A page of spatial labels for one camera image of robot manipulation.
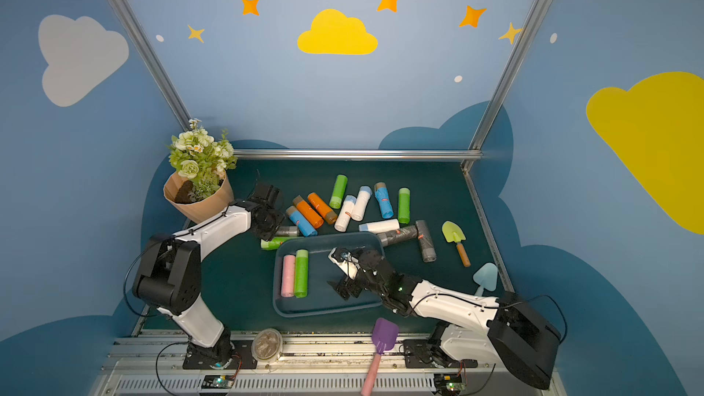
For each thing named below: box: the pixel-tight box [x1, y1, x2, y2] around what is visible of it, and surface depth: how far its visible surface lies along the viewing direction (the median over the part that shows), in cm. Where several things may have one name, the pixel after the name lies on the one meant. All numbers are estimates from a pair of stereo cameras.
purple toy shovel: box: [361, 317, 399, 396], surface depth 78 cm
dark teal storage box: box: [272, 231, 386, 319], surface depth 88 cm
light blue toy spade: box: [473, 262, 499, 297], surface depth 90 cm
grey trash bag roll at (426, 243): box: [415, 220, 438, 264], surface depth 95 cm
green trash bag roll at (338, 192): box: [329, 174, 349, 210], surface depth 110 cm
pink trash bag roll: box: [280, 254, 297, 297], surface depth 88 cm
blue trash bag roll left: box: [288, 209, 319, 238], surface depth 100 cm
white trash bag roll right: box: [350, 185, 373, 222], surface depth 108 cm
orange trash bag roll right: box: [307, 192, 338, 225], surface depth 106 cm
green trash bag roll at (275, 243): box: [260, 236, 297, 251], surface depth 95 cm
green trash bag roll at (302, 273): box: [294, 249, 309, 299], surface depth 89 cm
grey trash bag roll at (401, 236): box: [375, 224, 419, 247], surface depth 98 cm
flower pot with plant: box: [164, 118, 239, 224], surface depth 90 cm
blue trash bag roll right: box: [374, 181, 395, 220], surface depth 109 cm
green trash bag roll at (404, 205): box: [397, 187, 411, 225], surface depth 107 cm
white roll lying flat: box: [358, 218, 400, 234], surface depth 100 cm
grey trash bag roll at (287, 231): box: [275, 225, 300, 237], surface depth 98 cm
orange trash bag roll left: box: [297, 199, 325, 231], surface depth 103 cm
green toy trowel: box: [441, 220, 472, 268], surface depth 100 cm
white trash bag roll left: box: [333, 194, 357, 232], surface depth 103 cm
